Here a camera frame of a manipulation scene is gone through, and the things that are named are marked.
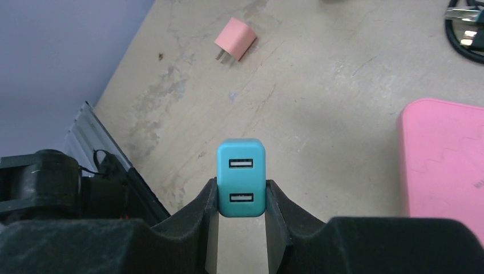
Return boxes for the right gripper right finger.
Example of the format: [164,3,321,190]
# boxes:
[265,180,483,273]

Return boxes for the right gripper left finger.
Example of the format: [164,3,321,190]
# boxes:
[1,179,218,273]

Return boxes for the teal plug adapter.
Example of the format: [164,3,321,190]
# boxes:
[216,138,266,217]

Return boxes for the pink power socket block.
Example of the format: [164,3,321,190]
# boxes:
[397,98,483,241]

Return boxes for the salmon pink plug adapter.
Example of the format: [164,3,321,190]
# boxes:
[214,17,257,62]

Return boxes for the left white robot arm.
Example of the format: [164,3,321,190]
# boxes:
[1,150,170,226]

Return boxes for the aluminium frame rail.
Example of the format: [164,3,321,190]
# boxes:
[62,102,170,225]

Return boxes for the coiled black cable bundle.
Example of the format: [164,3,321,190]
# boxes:
[444,0,484,65]

